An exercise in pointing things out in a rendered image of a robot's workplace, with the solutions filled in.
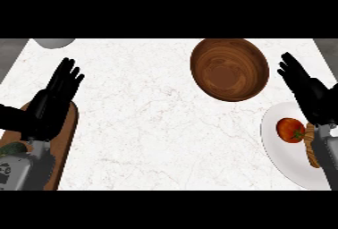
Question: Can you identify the green vegetable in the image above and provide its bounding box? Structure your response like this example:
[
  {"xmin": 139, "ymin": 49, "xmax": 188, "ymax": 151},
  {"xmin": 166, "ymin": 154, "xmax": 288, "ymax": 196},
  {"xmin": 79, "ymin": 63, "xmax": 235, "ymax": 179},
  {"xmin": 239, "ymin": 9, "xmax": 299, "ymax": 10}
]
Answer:
[{"xmin": 0, "ymin": 141, "xmax": 30, "ymax": 158}]

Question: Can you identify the brown croissant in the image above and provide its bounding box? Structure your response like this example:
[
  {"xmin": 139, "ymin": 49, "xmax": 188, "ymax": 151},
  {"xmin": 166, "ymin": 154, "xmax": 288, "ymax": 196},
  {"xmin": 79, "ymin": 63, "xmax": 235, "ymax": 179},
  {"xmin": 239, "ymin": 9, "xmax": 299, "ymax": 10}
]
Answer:
[{"xmin": 303, "ymin": 122, "xmax": 322, "ymax": 169}]

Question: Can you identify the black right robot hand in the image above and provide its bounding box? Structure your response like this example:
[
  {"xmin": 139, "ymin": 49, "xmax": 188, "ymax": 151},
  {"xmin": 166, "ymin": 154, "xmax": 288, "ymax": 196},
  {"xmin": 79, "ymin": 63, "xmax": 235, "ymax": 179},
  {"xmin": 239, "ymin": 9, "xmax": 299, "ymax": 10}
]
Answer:
[{"xmin": 276, "ymin": 52, "xmax": 338, "ymax": 127}]

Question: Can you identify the brown wooden bowl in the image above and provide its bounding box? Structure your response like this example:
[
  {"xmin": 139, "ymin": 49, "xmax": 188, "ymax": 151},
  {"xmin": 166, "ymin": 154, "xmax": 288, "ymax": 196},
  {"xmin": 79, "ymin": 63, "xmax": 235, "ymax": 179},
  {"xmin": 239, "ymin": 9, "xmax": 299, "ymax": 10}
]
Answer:
[{"xmin": 189, "ymin": 38, "xmax": 270, "ymax": 103}]

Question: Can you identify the white plate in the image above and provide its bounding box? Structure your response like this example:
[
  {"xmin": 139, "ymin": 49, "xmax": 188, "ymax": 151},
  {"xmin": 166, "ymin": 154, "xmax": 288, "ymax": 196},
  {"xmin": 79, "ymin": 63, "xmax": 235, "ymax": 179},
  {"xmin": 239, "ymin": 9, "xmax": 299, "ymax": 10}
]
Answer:
[{"xmin": 260, "ymin": 101, "xmax": 338, "ymax": 191}]

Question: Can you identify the brown wooden cutting board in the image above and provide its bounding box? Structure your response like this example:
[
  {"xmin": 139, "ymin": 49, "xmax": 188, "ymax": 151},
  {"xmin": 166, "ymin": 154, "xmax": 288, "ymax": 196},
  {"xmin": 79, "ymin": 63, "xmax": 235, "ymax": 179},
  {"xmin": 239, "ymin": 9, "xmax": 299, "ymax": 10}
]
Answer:
[{"xmin": 0, "ymin": 100, "xmax": 82, "ymax": 191}]

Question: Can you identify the red tomato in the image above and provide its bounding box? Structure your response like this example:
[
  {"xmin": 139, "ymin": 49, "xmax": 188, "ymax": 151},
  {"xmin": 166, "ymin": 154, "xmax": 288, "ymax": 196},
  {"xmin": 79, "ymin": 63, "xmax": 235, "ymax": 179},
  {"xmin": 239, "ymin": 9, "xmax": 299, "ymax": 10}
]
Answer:
[{"xmin": 275, "ymin": 117, "xmax": 307, "ymax": 144}]

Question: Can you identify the grey round object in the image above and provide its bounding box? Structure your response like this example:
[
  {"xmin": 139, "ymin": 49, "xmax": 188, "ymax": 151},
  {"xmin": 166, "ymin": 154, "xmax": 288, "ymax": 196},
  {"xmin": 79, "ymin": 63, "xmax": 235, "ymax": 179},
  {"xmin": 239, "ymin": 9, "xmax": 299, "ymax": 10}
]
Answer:
[{"xmin": 33, "ymin": 38, "xmax": 77, "ymax": 50}]

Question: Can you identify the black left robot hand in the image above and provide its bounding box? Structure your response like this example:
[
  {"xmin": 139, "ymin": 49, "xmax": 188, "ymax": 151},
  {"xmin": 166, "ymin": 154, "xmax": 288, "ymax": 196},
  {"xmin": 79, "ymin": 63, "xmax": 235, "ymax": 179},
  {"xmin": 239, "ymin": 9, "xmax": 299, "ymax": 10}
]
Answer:
[{"xmin": 0, "ymin": 57, "xmax": 86, "ymax": 142}]

